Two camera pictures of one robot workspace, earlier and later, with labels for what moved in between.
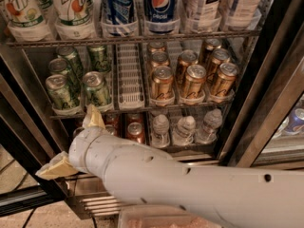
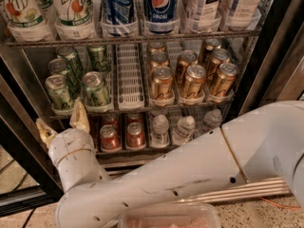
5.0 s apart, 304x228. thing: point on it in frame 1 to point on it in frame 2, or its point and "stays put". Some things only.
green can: (97, 90) stays put
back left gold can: (156, 47) stays put
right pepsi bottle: (161, 4) stays put
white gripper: (80, 147) to (70, 142)
